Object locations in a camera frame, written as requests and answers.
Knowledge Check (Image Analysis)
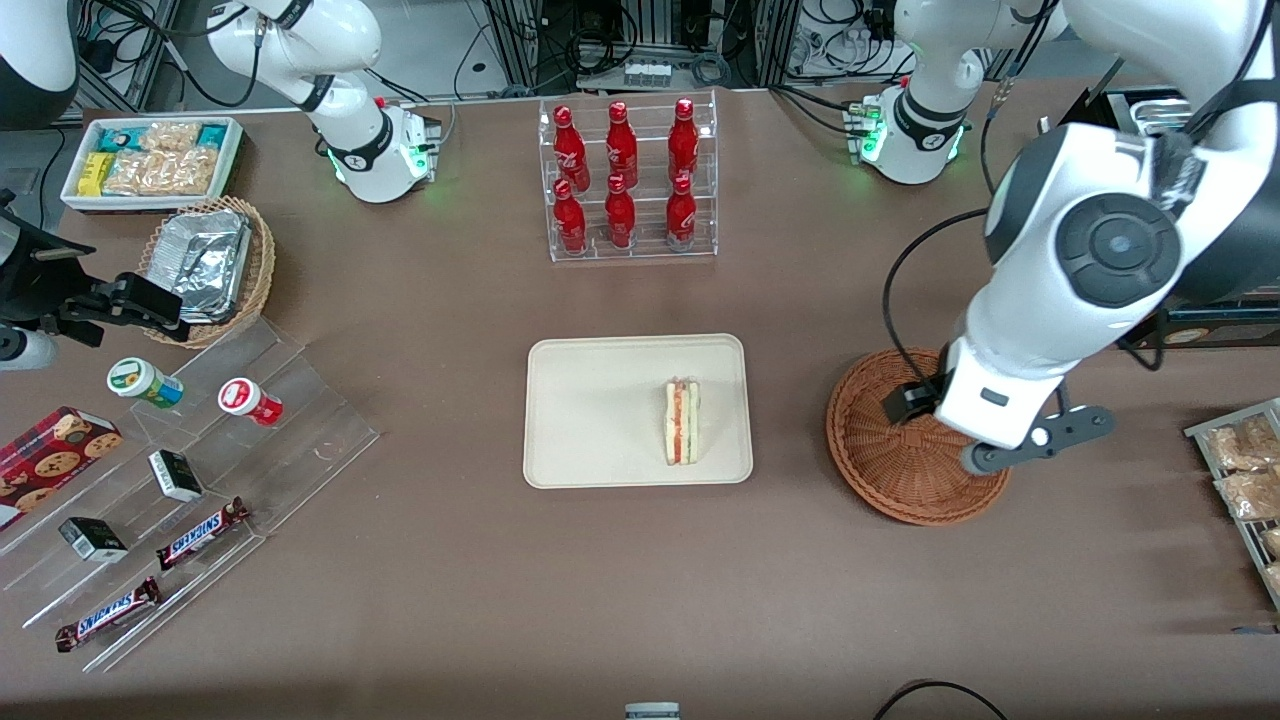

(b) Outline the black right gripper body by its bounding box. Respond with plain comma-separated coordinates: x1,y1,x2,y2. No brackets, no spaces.
0,190,101,346

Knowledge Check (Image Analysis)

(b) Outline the triangle cut layered sandwich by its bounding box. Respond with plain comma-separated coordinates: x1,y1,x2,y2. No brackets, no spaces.
664,377,702,467

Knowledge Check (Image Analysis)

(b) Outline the brown round wicker basket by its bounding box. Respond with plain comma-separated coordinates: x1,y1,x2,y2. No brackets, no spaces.
826,347,1013,527

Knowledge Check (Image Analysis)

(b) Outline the light wicker basket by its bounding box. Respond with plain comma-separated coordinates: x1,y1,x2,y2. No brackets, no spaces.
138,195,277,349

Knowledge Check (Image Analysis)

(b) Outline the tray of packaged snacks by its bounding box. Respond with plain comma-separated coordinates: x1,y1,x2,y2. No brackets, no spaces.
1185,398,1280,611

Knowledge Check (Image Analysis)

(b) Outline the cream rectangular serving tray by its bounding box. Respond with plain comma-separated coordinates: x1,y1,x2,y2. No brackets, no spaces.
523,334,754,490

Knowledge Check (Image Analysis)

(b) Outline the silver foil wrapped packet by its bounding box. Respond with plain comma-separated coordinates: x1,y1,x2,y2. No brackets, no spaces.
150,208,253,323

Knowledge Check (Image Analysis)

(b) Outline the green lid sunflower cup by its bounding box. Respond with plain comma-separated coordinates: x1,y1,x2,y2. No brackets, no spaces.
107,357,185,410

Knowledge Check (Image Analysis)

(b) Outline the red lid yogurt cup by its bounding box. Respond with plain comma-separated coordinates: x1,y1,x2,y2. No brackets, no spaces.
218,377,284,428

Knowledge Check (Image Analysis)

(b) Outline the white plastic snack bin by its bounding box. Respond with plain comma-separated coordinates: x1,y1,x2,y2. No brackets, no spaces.
60,115,246,214

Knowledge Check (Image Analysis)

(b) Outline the black food warmer appliance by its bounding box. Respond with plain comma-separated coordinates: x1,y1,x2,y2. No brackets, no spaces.
1040,85,1280,351

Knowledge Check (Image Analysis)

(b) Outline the small black carton box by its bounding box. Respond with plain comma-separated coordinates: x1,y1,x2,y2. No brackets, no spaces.
58,516,129,563
148,449,204,503

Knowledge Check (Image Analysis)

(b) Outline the red chocolate chip cookie box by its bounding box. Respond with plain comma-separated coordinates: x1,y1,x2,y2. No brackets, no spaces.
0,406,123,531

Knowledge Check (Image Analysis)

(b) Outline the clear acrylic tiered display stand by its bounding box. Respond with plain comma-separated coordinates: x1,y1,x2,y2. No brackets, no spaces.
0,315,381,673

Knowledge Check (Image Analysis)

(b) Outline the Snickers chocolate bar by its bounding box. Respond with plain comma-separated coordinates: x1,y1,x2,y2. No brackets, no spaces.
155,497,251,571
55,577,163,653

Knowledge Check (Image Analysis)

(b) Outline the stainless steel food pan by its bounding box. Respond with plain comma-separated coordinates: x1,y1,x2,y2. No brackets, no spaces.
1130,95,1193,131

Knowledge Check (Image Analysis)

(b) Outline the red cola bottle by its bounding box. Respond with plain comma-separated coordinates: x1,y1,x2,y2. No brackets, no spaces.
605,101,639,189
553,104,591,193
604,174,638,250
665,173,698,251
668,97,700,183
553,178,589,254

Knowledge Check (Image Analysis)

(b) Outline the clear acrylic bottle rack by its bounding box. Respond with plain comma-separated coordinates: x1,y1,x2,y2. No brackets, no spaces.
537,88,719,263

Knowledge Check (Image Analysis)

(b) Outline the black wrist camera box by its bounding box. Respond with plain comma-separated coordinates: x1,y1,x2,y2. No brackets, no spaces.
882,377,948,425

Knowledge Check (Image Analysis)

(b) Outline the thin black hanging cable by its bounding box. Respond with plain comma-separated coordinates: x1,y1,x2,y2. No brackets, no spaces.
28,125,69,231

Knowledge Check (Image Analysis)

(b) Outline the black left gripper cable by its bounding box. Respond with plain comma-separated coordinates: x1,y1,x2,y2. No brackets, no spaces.
880,205,1076,421

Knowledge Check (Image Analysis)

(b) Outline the black cable loop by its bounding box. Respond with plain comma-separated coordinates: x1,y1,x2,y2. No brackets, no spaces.
873,680,1009,720

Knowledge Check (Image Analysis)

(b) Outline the metal equipment rack frame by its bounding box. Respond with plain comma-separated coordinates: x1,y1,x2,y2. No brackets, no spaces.
480,0,801,96

